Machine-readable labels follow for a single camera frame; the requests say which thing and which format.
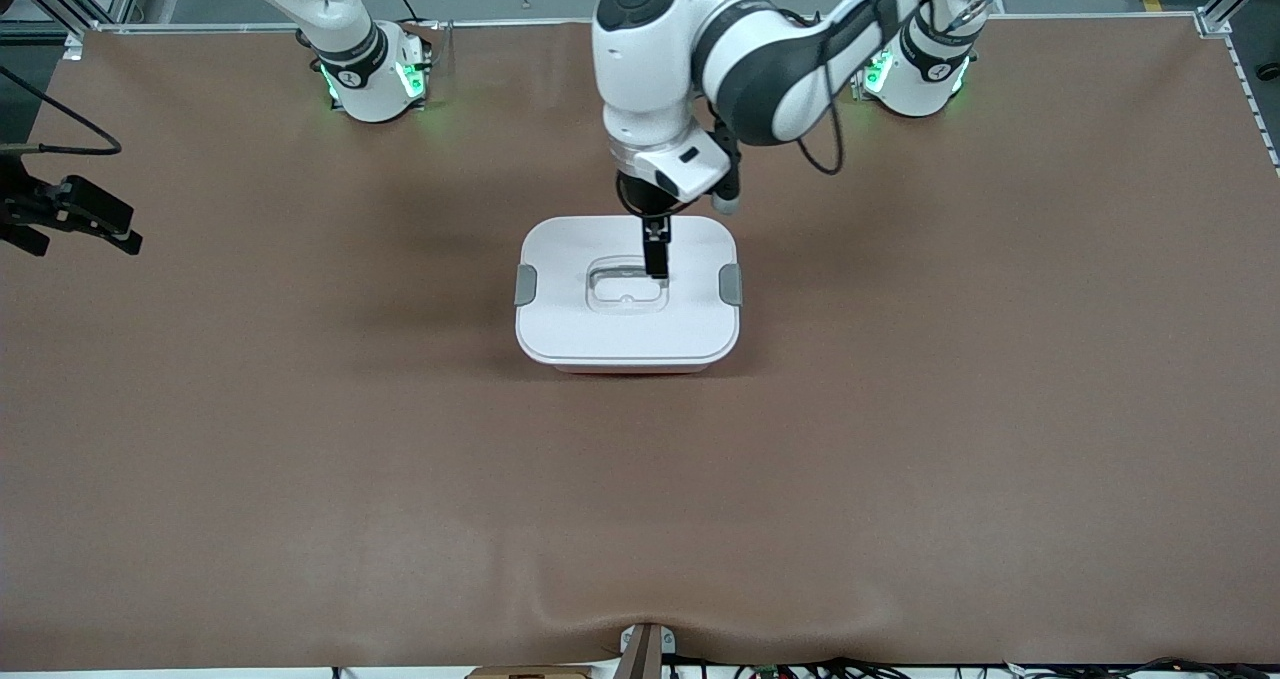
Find white box lid grey clips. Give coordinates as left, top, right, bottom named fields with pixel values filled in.
left=514, top=216, right=744, bottom=365

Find brown table mat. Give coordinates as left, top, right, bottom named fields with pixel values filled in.
left=0, top=14, right=1280, bottom=672

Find brown cardboard piece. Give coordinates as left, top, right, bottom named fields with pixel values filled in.
left=465, top=665, right=593, bottom=679

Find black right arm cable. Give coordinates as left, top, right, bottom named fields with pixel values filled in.
left=0, top=64, right=123, bottom=157

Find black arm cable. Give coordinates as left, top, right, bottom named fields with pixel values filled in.
left=795, top=0, right=1026, bottom=176
left=0, top=64, right=123, bottom=157

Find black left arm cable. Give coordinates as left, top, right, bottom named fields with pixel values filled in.
left=795, top=0, right=1026, bottom=176

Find aluminium table edge rail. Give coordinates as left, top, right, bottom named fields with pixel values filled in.
left=90, top=11, right=1201, bottom=36

